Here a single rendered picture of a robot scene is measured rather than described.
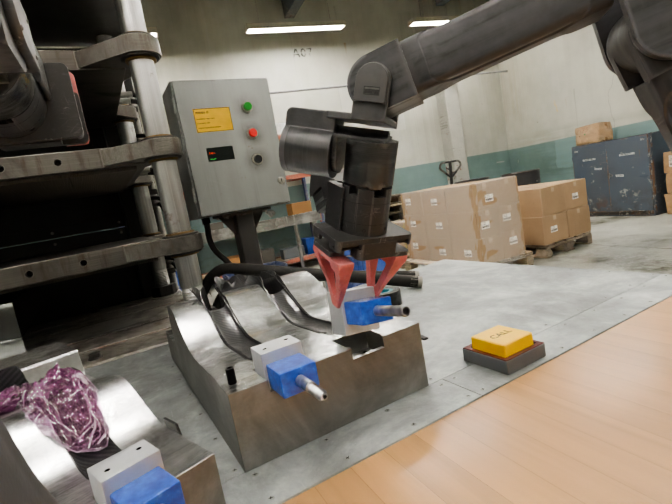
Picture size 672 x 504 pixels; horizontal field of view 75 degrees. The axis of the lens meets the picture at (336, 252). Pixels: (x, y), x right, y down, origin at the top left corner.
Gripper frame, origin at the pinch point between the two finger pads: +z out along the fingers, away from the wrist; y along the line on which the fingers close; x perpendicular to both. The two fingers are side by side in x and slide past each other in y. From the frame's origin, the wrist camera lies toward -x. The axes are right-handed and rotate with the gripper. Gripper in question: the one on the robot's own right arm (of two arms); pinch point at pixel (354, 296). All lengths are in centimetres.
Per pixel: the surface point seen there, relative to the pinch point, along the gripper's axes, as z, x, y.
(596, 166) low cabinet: 67, -347, -639
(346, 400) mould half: 10.5, 5.9, 3.4
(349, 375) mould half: 7.7, 4.9, 2.7
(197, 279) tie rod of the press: 28, -67, 6
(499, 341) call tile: 6.3, 8.0, -19.2
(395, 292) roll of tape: 18.2, -27.9, -29.4
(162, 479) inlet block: 6.7, 11.9, 25.0
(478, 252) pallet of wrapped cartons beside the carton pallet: 119, -229, -288
